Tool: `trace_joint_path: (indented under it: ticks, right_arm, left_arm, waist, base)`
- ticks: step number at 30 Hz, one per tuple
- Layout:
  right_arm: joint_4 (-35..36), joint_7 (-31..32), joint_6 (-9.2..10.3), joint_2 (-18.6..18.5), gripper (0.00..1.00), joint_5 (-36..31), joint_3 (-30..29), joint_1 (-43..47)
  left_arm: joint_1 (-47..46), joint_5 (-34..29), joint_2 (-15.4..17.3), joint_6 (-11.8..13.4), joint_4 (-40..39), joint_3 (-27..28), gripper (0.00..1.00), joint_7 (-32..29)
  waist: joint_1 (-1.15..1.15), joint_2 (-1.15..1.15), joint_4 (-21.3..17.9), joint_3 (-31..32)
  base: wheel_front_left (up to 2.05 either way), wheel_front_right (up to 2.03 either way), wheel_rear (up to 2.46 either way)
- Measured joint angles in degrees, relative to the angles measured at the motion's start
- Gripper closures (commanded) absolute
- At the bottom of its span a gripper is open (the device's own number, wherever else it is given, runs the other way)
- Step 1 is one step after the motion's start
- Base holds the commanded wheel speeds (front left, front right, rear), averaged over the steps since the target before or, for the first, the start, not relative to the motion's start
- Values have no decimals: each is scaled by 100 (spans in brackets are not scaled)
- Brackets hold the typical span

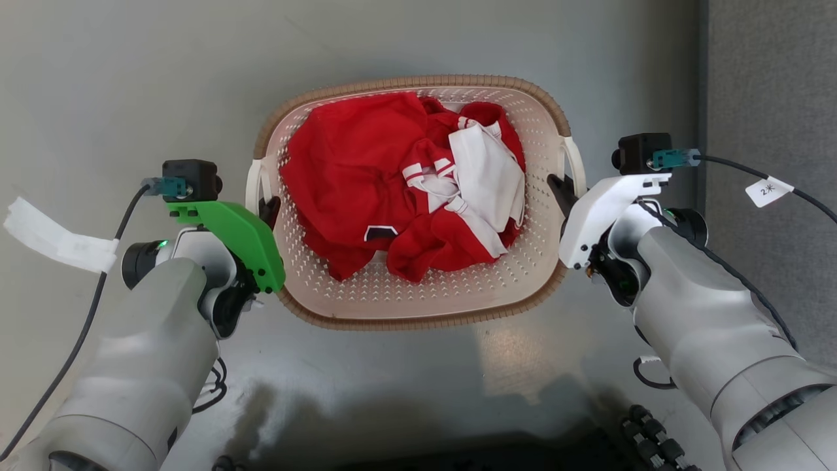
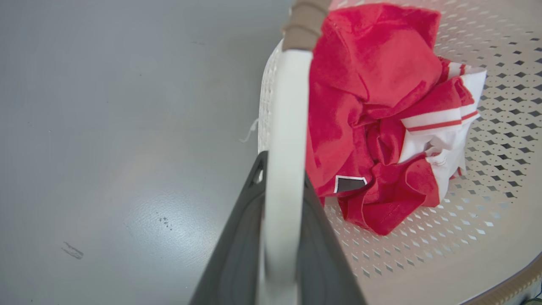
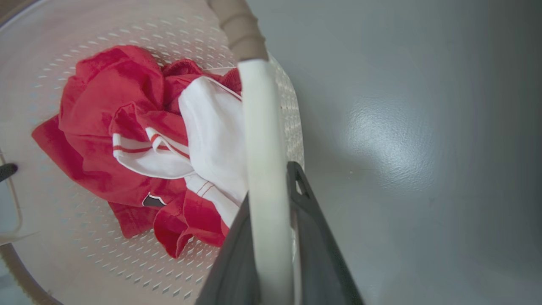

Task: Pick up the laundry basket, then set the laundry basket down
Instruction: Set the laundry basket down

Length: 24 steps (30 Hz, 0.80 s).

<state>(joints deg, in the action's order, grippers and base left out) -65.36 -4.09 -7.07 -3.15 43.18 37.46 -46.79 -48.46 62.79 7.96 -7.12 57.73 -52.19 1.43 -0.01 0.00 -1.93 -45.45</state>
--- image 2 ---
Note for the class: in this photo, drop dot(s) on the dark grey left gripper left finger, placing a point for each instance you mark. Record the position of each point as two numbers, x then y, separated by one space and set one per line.
237 250

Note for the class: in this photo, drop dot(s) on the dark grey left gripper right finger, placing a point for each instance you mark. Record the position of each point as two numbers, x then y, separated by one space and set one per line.
322 258

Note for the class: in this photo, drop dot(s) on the white perforated plastic laundry basket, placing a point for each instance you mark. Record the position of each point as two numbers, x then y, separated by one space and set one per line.
499 169

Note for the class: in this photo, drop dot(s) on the red and white garment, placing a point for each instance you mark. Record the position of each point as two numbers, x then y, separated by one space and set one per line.
372 106

